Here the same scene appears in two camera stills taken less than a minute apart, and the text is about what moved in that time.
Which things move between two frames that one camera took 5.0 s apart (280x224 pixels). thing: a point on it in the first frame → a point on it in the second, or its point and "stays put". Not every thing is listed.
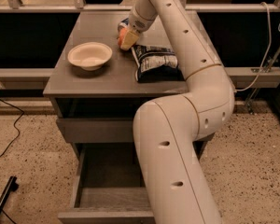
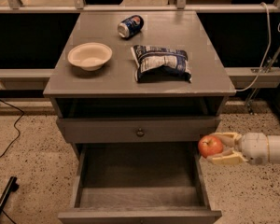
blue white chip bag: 156,64 stays put
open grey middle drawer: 106,185 stays put
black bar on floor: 12,186 stays put
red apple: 121,35 → 210,146
